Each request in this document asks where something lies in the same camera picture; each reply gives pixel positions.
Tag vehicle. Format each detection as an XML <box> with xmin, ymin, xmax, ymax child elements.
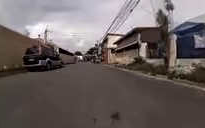
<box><xmin>91</xmin><ymin>55</ymin><xmax>103</xmax><ymax>64</ymax></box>

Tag pale two-storey building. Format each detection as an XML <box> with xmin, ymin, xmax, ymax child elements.
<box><xmin>99</xmin><ymin>32</ymin><xmax>125</xmax><ymax>65</ymax></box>

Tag grey asphalt road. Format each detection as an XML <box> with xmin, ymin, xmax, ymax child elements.
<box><xmin>0</xmin><ymin>61</ymin><xmax>205</xmax><ymax>128</ymax></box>

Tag pale low building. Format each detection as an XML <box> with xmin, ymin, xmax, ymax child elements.
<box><xmin>57</xmin><ymin>47</ymin><xmax>78</xmax><ymax>65</ymax></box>

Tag tan building with brown roof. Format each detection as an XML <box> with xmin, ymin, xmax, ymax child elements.
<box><xmin>111</xmin><ymin>26</ymin><xmax>163</xmax><ymax>66</ymax></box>

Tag dark van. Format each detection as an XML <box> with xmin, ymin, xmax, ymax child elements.
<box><xmin>22</xmin><ymin>44</ymin><xmax>65</xmax><ymax>72</ymax></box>

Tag pale concrete roadside strip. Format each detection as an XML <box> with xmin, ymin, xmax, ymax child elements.
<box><xmin>103</xmin><ymin>63</ymin><xmax>205</xmax><ymax>94</ymax></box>

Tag tall thin tree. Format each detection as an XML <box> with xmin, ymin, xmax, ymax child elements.
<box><xmin>154</xmin><ymin>8</ymin><xmax>171</xmax><ymax>68</ymax></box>

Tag utility pole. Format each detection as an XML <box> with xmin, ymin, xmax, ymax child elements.
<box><xmin>163</xmin><ymin>0</ymin><xmax>178</xmax><ymax>70</ymax></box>

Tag weedy grass strip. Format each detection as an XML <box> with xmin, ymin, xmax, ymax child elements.
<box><xmin>114</xmin><ymin>56</ymin><xmax>205</xmax><ymax>86</ymax></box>

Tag blue building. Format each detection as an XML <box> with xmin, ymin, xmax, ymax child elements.
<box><xmin>170</xmin><ymin>11</ymin><xmax>205</xmax><ymax>68</ymax></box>

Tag overhead wires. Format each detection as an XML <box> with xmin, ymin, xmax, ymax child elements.
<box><xmin>98</xmin><ymin>0</ymin><xmax>142</xmax><ymax>44</ymax></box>

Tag tan wall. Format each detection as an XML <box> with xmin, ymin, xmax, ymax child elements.
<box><xmin>0</xmin><ymin>20</ymin><xmax>42</xmax><ymax>73</ymax></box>

